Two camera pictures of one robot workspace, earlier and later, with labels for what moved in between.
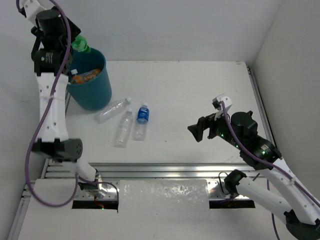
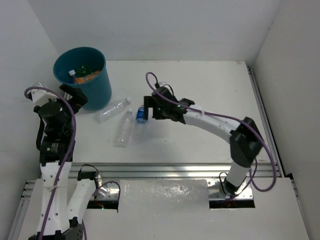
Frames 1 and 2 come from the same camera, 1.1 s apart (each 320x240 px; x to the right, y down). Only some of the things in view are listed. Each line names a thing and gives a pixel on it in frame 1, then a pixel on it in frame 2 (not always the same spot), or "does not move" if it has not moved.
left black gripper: x=71 y=28 → x=75 y=94
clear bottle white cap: x=121 y=137 does not move
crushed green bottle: x=81 y=44 → x=83 y=71
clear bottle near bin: x=109 y=111 does not move
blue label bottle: x=140 y=128 does not move
